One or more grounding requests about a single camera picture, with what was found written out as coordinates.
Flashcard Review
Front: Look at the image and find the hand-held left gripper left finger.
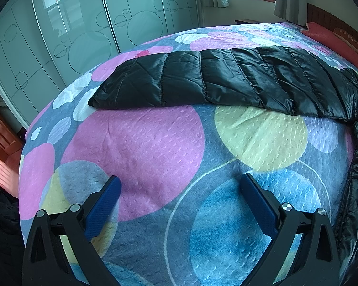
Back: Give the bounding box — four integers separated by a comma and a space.
22, 175, 122, 286

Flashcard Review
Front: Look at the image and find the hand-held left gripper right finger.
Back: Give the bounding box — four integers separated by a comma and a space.
240, 173, 342, 286

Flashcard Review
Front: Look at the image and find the black puffer jacket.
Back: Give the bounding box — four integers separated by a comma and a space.
87, 45, 358, 286

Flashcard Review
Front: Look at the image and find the circle-print bed blanket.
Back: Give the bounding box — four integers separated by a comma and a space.
18, 22, 358, 286

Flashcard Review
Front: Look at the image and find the dark cloth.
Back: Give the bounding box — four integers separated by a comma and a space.
0, 183, 27, 286

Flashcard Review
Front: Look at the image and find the reddish wooden cabinet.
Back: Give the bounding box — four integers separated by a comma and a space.
0, 98, 25, 192

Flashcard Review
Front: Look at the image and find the red pillow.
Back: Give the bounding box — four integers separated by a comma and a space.
301, 22, 358, 70

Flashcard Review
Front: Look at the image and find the dark wooden nightstand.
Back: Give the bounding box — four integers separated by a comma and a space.
234, 19, 275, 26

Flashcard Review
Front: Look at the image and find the patterned brown pillow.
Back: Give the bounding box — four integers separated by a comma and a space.
333, 27, 358, 56

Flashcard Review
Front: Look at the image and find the wooden headboard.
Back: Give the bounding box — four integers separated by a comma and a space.
307, 3, 358, 57

